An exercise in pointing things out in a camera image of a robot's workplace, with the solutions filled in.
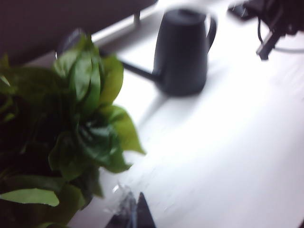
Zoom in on green leafy plant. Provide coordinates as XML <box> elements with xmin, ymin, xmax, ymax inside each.
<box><xmin>0</xmin><ymin>33</ymin><xmax>147</xmax><ymax>228</ymax></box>

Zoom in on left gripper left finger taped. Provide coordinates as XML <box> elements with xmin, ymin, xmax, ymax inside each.
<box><xmin>105</xmin><ymin>187</ymin><xmax>138</xmax><ymax>228</ymax></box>

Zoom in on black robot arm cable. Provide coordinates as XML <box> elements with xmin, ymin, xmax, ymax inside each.
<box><xmin>257</xmin><ymin>18</ymin><xmax>304</xmax><ymax>52</ymax></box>

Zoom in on dark grey watering can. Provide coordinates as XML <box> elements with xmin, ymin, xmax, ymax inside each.
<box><xmin>56</xmin><ymin>8</ymin><xmax>218</xmax><ymax>97</ymax></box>

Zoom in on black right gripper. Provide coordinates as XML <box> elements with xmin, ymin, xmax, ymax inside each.
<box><xmin>247</xmin><ymin>0</ymin><xmax>304</xmax><ymax>60</ymax></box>

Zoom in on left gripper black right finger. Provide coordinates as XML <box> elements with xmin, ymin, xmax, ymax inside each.
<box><xmin>137</xmin><ymin>192</ymin><xmax>156</xmax><ymax>228</ymax></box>

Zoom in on dark monitor panel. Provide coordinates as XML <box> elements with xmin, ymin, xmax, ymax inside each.
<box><xmin>0</xmin><ymin>0</ymin><xmax>159</xmax><ymax>66</ymax></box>

